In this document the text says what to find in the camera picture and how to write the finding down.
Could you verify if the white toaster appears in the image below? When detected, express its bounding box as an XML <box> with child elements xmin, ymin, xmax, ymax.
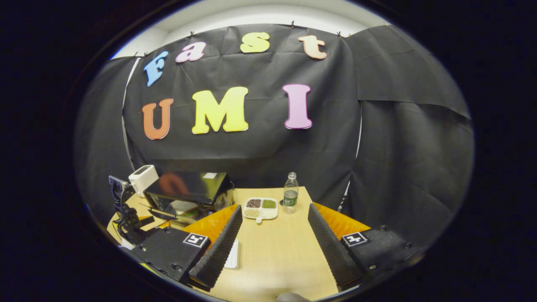
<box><xmin>128</xmin><ymin>165</ymin><xmax>159</xmax><ymax>198</ymax></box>

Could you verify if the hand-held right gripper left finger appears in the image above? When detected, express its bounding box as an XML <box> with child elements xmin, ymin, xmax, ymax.
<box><xmin>131</xmin><ymin>204</ymin><xmax>244</xmax><ymax>291</ymax></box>

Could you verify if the clear plastic water bottle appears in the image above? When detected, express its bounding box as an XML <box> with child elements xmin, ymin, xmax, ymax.
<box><xmin>283</xmin><ymin>172</ymin><xmax>300</xmax><ymax>215</ymax></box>

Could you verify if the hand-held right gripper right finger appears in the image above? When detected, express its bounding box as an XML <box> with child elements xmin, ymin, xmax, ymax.
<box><xmin>308</xmin><ymin>203</ymin><xmax>424</xmax><ymax>292</ymax></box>

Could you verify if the white divided grain tray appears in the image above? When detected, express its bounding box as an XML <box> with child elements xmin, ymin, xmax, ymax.
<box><xmin>243</xmin><ymin>197</ymin><xmax>279</xmax><ymax>224</ymax></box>

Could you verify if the sandwich with lettuce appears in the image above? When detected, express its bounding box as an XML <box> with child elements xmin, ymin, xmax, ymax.
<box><xmin>171</xmin><ymin>200</ymin><xmax>201</xmax><ymax>222</ymax></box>

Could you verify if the black electric oven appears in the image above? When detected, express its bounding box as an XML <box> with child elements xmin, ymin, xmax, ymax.
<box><xmin>143</xmin><ymin>171</ymin><xmax>235</xmax><ymax>228</ymax></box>

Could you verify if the black backdrop cloth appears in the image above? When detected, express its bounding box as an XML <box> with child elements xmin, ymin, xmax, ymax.
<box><xmin>73</xmin><ymin>23</ymin><xmax>475</xmax><ymax>252</ymax></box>

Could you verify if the white food tray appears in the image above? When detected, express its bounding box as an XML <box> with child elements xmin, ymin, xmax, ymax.
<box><xmin>224</xmin><ymin>238</ymin><xmax>241</xmax><ymax>270</ymax></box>

